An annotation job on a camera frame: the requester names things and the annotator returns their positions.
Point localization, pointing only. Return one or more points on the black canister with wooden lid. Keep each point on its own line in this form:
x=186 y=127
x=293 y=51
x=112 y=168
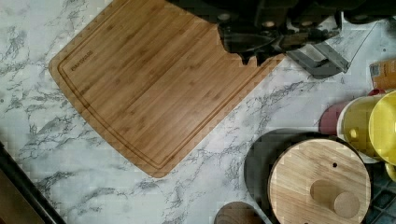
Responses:
x=302 y=177

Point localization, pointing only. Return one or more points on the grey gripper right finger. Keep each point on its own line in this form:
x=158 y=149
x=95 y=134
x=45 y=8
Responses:
x=320 y=60

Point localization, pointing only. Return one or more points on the yellow cup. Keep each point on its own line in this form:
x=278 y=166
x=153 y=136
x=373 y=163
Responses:
x=368 y=124

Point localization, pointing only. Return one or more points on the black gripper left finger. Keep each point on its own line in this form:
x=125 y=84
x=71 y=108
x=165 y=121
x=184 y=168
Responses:
x=247 y=41

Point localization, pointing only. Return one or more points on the wooden pestle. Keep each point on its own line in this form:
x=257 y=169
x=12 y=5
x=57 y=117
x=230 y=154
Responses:
x=237 y=213

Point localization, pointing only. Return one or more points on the bamboo cutting board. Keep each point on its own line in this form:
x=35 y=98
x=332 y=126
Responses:
x=153 y=80

